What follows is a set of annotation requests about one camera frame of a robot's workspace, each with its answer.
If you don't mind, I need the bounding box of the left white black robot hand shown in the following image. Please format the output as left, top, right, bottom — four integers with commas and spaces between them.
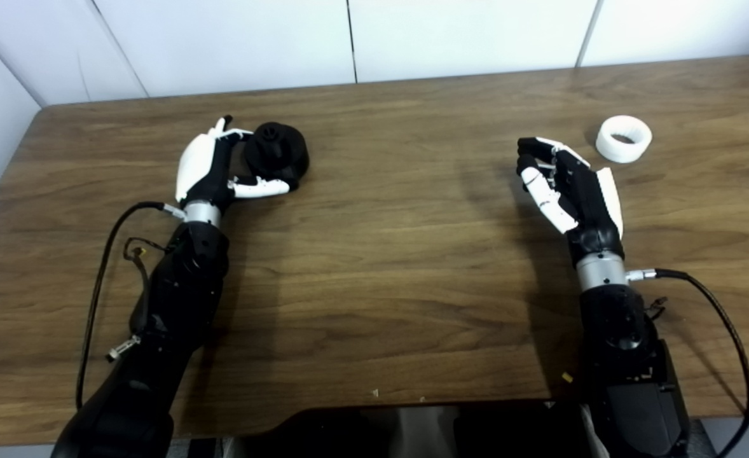
175, 114, 291, 211

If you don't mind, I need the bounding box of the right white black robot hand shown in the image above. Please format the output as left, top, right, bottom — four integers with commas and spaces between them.
516, 136, 624, 261

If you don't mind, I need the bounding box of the white toothed plastic ring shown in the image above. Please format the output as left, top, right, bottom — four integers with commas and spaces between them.
596, 115, 653, 164

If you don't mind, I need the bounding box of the round black plastic part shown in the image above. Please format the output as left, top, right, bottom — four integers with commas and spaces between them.
243, 122, 310, 190

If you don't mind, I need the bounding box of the silver plug connector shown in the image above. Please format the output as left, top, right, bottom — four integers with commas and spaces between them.
107, 335, 141, 362

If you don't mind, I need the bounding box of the glossy black robot torso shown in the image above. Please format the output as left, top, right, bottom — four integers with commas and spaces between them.
222, 399, 598, 458

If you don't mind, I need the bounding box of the left arm thin wire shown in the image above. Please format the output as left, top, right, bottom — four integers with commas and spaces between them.
123, 237, 175, 281

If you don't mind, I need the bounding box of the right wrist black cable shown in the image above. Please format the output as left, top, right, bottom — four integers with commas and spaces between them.
626, 268, 749, 458

